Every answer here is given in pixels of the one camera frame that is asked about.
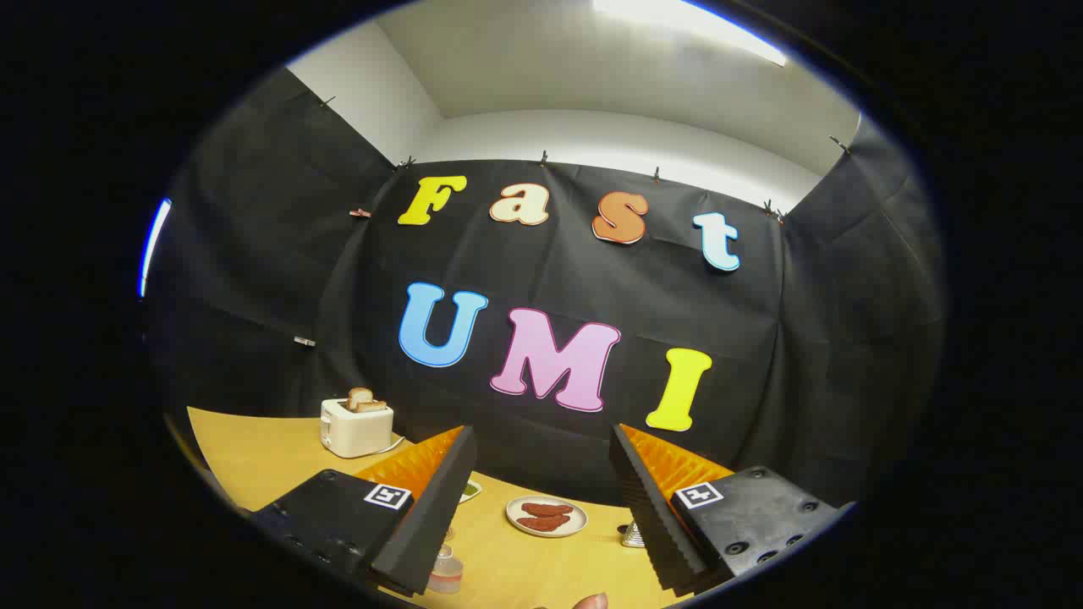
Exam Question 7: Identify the wooden table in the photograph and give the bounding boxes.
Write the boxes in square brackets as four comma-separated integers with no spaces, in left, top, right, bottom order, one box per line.
[186,407,737,609]

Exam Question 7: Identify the computer monitor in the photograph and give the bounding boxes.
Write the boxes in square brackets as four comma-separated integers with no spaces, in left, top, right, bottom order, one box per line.
[138,198,173,299]

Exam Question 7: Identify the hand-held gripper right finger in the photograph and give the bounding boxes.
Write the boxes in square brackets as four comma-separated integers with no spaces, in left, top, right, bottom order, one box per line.
[609,424,855,593]

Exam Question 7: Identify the round white plate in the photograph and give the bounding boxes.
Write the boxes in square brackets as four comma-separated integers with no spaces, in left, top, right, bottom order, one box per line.
[506,496,589,539]

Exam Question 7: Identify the white toaster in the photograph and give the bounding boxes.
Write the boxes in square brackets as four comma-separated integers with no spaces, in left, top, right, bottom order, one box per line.
[320,398,395,459]

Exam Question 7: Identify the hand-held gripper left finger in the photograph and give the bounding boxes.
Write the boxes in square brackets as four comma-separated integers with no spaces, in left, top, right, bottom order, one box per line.
[250,425,479,598]

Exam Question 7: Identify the clear juice bottle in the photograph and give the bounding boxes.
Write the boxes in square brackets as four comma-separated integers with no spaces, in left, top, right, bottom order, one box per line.
[426,544,465,595]

